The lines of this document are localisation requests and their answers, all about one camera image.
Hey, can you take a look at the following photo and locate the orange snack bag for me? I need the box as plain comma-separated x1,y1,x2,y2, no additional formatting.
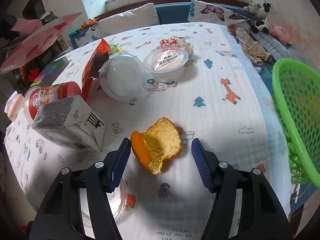
81,39,111,101

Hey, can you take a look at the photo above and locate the patterned grey cloth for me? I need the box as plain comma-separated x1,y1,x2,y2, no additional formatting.
251,31,290,60

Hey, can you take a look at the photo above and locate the pink plush toy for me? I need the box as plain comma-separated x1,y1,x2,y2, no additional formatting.
271,25,292,46

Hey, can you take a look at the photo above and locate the butterfly print pillow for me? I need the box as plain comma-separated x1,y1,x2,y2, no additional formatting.
188,0,251,32

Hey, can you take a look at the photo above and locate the clear round lid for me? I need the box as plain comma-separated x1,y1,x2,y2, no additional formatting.
67,148,127,239

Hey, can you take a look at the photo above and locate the red instant noodle cup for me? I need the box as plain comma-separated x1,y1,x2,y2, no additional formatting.
24,81,82,125

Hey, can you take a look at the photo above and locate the beige cushion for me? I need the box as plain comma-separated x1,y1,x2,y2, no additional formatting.
98,3,160,37

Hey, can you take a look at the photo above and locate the clear plastic dome lid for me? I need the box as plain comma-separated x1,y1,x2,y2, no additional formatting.
99,54,145,101

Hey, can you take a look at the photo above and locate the green plastic mesh basket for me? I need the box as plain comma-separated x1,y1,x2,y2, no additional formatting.
272,58,319,186

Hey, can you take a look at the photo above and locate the pink white carton box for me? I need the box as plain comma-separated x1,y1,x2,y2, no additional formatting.
31,95,106,151

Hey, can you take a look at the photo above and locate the crumpled beige cloth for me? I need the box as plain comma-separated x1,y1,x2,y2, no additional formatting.
236,28,272,66

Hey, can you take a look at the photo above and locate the colourful book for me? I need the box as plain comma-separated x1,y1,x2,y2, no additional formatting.
30,56,69,87

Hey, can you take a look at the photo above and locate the cow plush toy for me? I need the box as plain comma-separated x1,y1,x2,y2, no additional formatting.
244,1,276,34

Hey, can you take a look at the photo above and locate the orange peel piece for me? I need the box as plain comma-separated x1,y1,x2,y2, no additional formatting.
131,117,183,175

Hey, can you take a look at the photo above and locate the pink paper sheet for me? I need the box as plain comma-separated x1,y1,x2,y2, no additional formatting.
1,12,82,75

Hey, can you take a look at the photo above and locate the printed white tablecloth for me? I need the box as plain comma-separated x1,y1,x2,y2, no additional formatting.
3,22,292,240

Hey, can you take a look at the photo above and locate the white red wrapper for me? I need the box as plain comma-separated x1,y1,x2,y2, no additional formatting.
157,36,194,56

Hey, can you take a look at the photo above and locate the left butterfly pillow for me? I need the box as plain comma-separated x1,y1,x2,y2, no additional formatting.
69,23,101,49

